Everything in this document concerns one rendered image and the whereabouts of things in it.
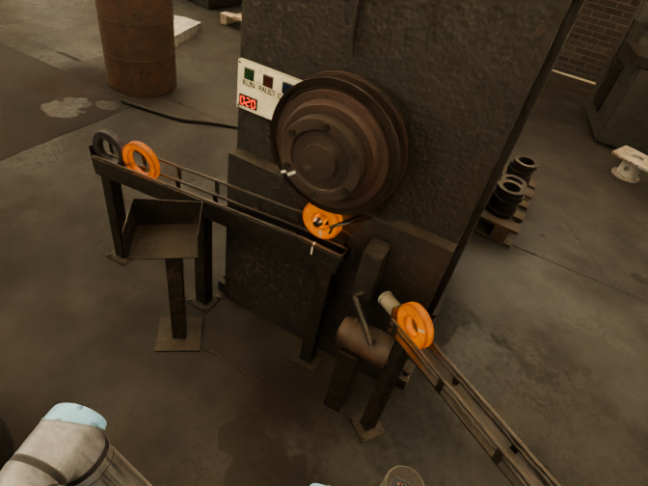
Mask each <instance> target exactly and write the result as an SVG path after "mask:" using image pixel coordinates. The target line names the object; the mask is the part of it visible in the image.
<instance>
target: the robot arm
mask: <svg viewBox="0 0 648 486"><path fill-rule="evenodd" d="M106 425H107V422H106V420H105V418H104V417H103V416H102V415H100V414H99V413H97V412H95V411H94V410H92V409H89V408H87V407H85V406H82V405H78V404H74V403H60V404H57V405H55V406H54V407H53V408H52V409H51V410H50V411H49V412H48V413H47V414H46V416H45V417H44V418H42V419H41V420H40V423H39V424H38V425H37V427H36V428H35V429H34V430H33V432H32V433H31V434H30V435H29V436H28V438H27V439H26V440H25V441H24V443H23V444H22V445H21V446H20V448H19V449H18V450H17V451H16V452H15V454H14V455H13V457H12V458H11V459H10V460H9V461H8V462H7V463H6V464H5V465H4V467H3V468H2V470H1V472H0V486H152V485H151V484H150V483H149V482H148V481H147V480H146V479H145V478H144V477H143V476H142V475H141V474H140V473H139V472H138V471H137V470H136V469H135V468H134V467H133V466H132V465H131V464H130V463H129V462H128V461H127V460H126V459H125V458H124V457H123V456H122V455H121V454H120V453H119V452H118V451H117V450H116V449H115V448H114V447H113V446H112V445H111V444H110V443H109V441H108V439H107V438H106V437H105V436H104V435H103V434H102V431H104V430H105V429H106V428H105V427H106ZM390 486H412V485H411V484H410V483H408V482H407V481H405V480H403V479H401V478H399V477H398V476H394V477H393V479H392V480H391V483H390Z"/></svg>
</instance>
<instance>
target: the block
mask: <svg viewBox="0 0 648 486"><path fill-rule="evenodd" d="M391 250H392V245H391V244H389V243H387V242H385V241H383V240H381V239H379V238H376V237H374V238H373V239H372V240H371V241H370V243H369V244H368V245H367V247H366V248H365V249H364V253H363V256H362V260H361V263H360V267H359V270H358V274H357V277H356V280H355V283H354V286H353V290H352V294H354V293H356V292H358V291H360V290H362V291H363V293H364V294H363V295H361V296H359V298H361V299H363V300H365V301H367V302H368V301H370V300H371V298H372V297H373V295H374V294H375V292H376V290H377V289H378V287H379V284H380V282H381V279H382V276H383V273H384V270H385V267H386V265H387V262H388V259H389V256H390V253H391Z"/></svg>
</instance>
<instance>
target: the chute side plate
mask: <svg viewBox="0 0 648 486"><path fill-rule="evenodd" d="M92 161H93V165H94V171H95V173H96V174H97V175H100V171H102V172H104V173H105V174H107V175H109V177H110V179H111V180H114V181H116V182H117V183H120V184H122V185H125V186H127V187H130V188H132V189H135V190H137V191H140V192H142V193H144V194H147V195H149V196H152V197H154V198H156V199H158V200H173V201H190V202H202V211H203V217H204V218H205V219H208V220H210V221H213V222H215V223H218V224H220V225H223V226H225V227H228V228H230V229H232V230H236V231H239V232H241V233H244V234H246V235H249V236H251V237H253V238H255V239H257V240H260V241H262V242H265V243H267V244H270V245H272V246H275V247H277V248H280V249H282V250H284V251H287V252H289V253H292V254H294V255H296V256H297V257H300V258H302V259H305V260H307V261H309V262H311V263H313V264H315V265H317V266H318V265H319V261H322V262H324V263H326V264H328V265H330V266H332V267H333V271H332V273H333V274H336V272H337V269H338V262H339V257H337V256H333V255H331V254H329V253H327V252H325V251H323V250H321V249H319V248H317V247H315V246H313V245H312V244H310V243H308V242H305V241H303V240H301V239H299V238H297V237H296V241H295V236H292V235H290V234H287V233H285V232H282V231H280V230H277V229H273V228H270V227H268V226H265V225H263V224H261V223H259V222H256V221H253V220H251V219H248V218H246V217H243V216H241V215H238V214H236V213H233V212H231V211H228V210H225V209H224V208H221V207H219V206H216V205H214V204H211V203H209V202H204V201H202V200H199V199H197V198H194V197H192V196H189V195H187V194H184V193H182V192H179V191H177V190H175V189H172V188H170V187H167V186H165V185H162V184H160V183H157V182H154V181H152V180H149V179H147V178H144V177H142V176H139V175H135V174H133V173H131V172H128V171H126V170H123V169H121V168H118V167H116V166H113V165H111V164H108V163H105V162H103V161H100V160H98V159H95V158H93V157H92ZM311 246H313V249H312V254H311Z"/></svg>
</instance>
